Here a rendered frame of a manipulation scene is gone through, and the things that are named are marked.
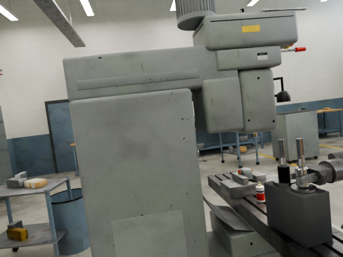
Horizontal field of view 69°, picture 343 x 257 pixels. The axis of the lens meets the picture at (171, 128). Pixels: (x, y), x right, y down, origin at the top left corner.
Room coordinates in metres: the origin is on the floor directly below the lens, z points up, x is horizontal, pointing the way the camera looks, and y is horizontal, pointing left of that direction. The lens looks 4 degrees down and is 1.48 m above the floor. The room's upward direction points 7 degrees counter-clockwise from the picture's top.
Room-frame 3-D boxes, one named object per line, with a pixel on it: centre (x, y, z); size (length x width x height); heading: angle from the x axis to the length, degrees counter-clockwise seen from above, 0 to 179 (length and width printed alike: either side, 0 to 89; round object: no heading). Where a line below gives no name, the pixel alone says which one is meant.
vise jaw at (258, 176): (1.48, -0.47, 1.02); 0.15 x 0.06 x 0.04; 10
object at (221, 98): (1.30, -0.24, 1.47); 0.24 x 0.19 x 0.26; 8
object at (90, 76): (1.25, 0.06, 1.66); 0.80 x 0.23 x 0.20; 98
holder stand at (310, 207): (0.97, -0.46, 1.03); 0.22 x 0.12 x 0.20; 15
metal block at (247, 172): (1.47, -0.42, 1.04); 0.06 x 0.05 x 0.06; 10
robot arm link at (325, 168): (0.94, -0.56, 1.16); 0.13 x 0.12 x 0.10; 13
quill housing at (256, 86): (1.32, -0.43, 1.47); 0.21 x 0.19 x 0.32; 8
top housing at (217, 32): (1.32, -0.42, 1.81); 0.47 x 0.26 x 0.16; 98
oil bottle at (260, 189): (1.30, -0.44, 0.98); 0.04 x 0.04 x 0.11
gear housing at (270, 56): (1.32, -0.40, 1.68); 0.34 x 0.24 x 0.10; 98
